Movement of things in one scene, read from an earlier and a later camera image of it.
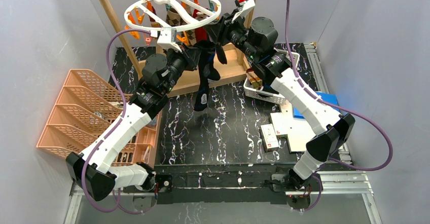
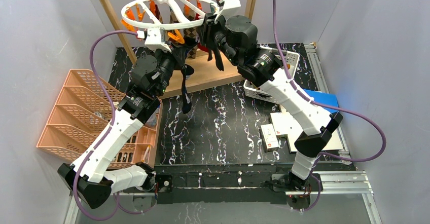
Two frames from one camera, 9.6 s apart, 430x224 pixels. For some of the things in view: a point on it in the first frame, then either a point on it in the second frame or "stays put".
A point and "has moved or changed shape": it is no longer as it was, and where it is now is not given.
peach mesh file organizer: [87, 109] stays put
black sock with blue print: [208, 73] to [186, 70]
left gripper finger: [194, 59] to [180, 52]
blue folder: [327, 97] stays put
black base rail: [223, 185] stays put
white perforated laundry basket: [264, 94] stays put
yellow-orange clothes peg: [184, 38] has moved or changed shape
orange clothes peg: [135, 34] to [128, 27]
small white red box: [269, 138] stays put
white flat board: [299, 131] stays put
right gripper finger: [214, 32] to [205, 30]
